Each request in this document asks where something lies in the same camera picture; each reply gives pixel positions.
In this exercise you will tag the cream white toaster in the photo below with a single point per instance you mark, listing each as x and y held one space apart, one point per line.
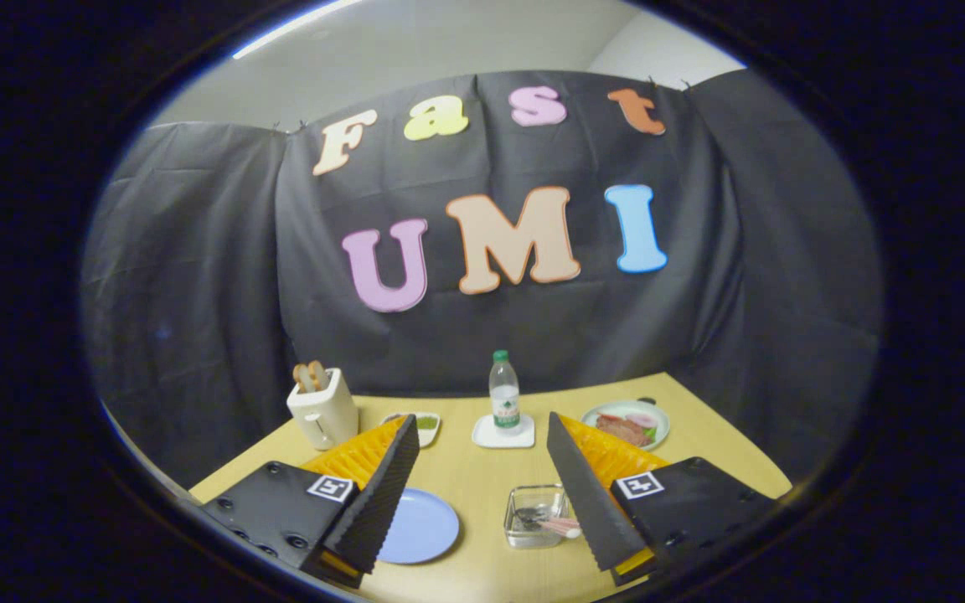
327 419

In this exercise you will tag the white square coaster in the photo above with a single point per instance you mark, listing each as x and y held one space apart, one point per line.
487 437

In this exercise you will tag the toasted bread slice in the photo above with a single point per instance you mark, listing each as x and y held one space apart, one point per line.
318 374
301 378

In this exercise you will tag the white divided snack dish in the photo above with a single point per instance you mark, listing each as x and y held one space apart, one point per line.
428 424

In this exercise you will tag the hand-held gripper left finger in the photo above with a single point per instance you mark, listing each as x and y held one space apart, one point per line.
378 502

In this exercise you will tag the clear box with metal drainer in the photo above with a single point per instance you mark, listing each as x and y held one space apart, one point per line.
524 536

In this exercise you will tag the clear water bottle green cap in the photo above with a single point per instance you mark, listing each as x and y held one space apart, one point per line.
505 402

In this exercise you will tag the blue round plate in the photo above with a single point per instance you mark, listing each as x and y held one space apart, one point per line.
424 528

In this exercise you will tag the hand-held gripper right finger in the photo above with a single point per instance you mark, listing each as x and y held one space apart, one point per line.
587 502

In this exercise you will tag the green-rimmed plate of meat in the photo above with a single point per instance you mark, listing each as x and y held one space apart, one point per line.
625 427

